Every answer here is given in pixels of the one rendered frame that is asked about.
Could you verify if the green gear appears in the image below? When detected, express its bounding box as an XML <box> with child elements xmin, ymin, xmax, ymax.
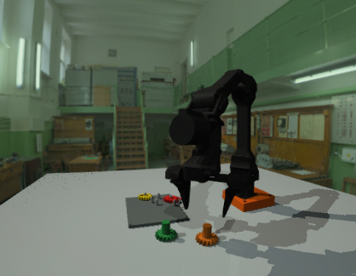
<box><xmin>155</xmin><ymin>220</ymin><xmax>177</xmax><ymax>242</ymax></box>

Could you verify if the yellow gear with black stripe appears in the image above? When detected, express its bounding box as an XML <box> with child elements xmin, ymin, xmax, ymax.
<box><xmin>138</xmin><ymin>193</ymin><xmax>152</xmax><ymax>201</ymax></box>

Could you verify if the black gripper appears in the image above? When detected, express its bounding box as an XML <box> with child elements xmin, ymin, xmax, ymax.
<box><xmin>165</xmin><ymin>145</ymin><xmax>251</xmax><ymax>218</ymax></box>

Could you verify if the red gear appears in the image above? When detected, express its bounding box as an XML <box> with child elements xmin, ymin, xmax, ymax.
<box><xmin>163</xmin><ymin>196</ymin><xmax>179</xmax><ymax>203</ymax></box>

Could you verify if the brown gear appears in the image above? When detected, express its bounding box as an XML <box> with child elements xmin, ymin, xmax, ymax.
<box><xmin>196</xmin><ymin>223</ymin><xmax>218</xmax><ymax>246</ymax></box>

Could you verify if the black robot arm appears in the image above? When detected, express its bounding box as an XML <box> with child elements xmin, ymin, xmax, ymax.
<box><xmin>169</xmin><ymin>69</ymin><xmax>260</xmax><ymax>199</ymax></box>

